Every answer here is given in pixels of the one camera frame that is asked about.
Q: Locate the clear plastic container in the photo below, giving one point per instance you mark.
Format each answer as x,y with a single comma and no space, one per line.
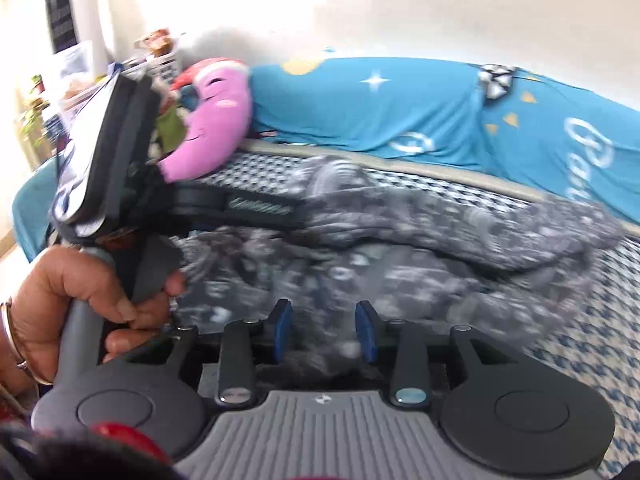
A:
70,75

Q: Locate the blue printed pillow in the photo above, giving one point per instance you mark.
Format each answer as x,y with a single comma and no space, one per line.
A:
30,210

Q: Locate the blue houndstooth bed mat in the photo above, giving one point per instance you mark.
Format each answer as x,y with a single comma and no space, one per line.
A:
600,335

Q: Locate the green potted plant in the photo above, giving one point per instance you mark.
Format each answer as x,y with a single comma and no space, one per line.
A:
32,120

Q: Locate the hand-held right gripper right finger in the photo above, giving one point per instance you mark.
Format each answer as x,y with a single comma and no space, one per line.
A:
366,332

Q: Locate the dark red cloth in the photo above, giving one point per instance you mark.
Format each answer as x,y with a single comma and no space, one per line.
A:
75,450

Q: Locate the purple moon plush pillow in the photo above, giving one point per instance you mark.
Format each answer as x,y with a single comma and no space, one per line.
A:
215,110

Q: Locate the person's left hand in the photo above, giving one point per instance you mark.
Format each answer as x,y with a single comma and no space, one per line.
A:
50,300

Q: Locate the beige bunny plush toy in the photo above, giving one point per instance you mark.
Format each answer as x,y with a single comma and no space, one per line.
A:
171,127

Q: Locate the gold ribbon bow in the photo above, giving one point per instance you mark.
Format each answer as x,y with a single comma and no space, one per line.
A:
155,41

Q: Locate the person's left forearm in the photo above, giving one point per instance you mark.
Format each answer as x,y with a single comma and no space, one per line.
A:
4,350

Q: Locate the grey printed fleece jacket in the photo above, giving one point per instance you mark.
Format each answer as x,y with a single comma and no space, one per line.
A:
400,260

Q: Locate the dark wall poster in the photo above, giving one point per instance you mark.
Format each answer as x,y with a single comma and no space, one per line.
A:
60,5

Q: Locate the blue printed bolster cover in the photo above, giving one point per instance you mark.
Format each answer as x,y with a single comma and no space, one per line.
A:
350,105

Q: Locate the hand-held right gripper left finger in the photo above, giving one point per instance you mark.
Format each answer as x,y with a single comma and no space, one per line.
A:
283,330

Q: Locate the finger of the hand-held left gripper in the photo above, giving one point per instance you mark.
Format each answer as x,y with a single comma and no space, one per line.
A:
250,212

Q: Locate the white plastic basket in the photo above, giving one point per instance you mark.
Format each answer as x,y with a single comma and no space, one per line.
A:
160,66

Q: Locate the metal bangle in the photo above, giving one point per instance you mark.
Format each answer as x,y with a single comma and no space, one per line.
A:
14,340

